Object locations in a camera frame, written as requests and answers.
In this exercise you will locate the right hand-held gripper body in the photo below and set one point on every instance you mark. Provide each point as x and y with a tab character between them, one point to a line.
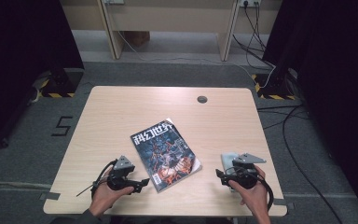
245	177

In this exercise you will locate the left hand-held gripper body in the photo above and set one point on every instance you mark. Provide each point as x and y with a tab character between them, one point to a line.
119	180

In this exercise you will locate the dark blue illustrated magazine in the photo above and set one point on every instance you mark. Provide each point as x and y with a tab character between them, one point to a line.
164	152

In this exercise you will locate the person's right hand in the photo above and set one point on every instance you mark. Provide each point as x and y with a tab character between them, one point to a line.
258	196

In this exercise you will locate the person's left hand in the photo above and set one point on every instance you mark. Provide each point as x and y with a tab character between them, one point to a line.
104	199

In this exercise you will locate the grey tape piece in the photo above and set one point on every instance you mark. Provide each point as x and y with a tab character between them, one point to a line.
51	196
281	202

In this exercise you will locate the black stand base striped tape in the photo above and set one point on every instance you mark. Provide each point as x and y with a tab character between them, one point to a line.
60	84
275	88

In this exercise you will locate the black curtain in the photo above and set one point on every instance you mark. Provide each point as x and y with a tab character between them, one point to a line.
338	77
18	62

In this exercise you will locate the brown cardboard box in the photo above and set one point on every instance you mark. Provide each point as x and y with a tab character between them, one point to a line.
138	38

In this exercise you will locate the beige wooden desk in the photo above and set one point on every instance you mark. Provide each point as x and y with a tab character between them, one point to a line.
167	15

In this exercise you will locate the white wall socket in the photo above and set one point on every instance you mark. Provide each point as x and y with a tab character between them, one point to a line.
250	2

